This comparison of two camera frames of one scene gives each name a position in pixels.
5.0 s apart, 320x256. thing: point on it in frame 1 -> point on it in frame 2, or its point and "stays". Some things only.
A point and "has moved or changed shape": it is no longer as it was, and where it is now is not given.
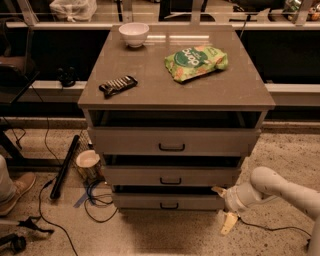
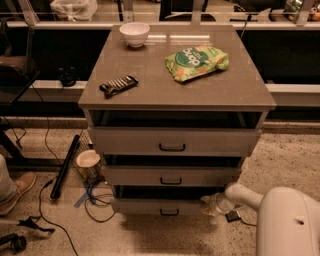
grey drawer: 168,201 has moved or changed shape
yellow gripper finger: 231,219 -> 208,212
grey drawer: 172,141 stays
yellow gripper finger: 223,192 -> 206,199
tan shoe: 21,184 stays
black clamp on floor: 18,243 stays
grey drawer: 171,175 stays
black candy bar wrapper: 115,86 stays
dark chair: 15,74 stays
